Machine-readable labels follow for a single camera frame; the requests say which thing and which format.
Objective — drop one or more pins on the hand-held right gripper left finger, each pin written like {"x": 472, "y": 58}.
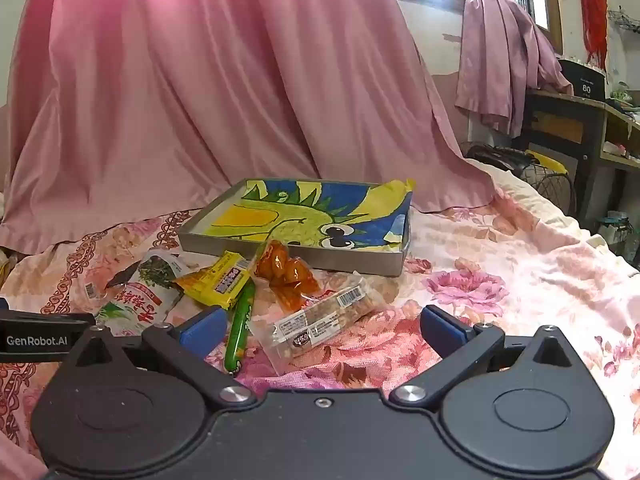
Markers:
{"x": 202, "y": 331}

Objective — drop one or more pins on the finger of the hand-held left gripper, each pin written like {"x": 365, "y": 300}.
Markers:
{"x": 35, "y": 340}

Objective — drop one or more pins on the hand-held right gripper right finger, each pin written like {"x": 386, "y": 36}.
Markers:
{"x": 441, "y": 327}

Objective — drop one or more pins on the green sausage stick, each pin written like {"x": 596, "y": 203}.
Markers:
{"x": 240, "y": 325}

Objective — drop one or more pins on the yellow snack packet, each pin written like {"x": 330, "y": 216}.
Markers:
{"x": 220, "y": 280}

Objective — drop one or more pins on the white green snack packet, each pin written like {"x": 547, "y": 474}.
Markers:
{"x": 140, "y": 300}

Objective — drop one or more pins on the orange snack packet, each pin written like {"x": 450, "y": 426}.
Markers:
{"x": 285, "y": 270}

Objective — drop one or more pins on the clear nut bar packet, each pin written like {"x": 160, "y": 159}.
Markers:
{"x": 320, "y": 320}

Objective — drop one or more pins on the grey metal tray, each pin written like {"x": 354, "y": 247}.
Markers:
{"x": 300, "y": 256}

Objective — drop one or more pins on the floral bed sheet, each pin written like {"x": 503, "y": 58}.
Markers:
{"x": 500, "y": 270}

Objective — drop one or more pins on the colourful cartoon paper liner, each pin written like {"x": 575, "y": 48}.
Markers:
{"x": 300, "y": 210}

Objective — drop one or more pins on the yellow cloth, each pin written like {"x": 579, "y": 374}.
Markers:
{"x": 547, "y": 161}

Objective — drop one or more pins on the wooden desk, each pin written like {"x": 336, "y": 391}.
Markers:
{"x": 565, "y": 125}

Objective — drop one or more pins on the large pink curtain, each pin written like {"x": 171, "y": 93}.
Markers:
{"x": 200, "y": 85}

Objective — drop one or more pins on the small pink hanging curtain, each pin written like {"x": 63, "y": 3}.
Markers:
{"x": 500, "y": 60}

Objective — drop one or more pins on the black box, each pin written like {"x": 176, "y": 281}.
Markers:
{"x": 580, "y": 77}

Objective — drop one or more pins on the red hanging ornament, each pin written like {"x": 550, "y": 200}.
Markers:
{"x": 592, "y": 10}

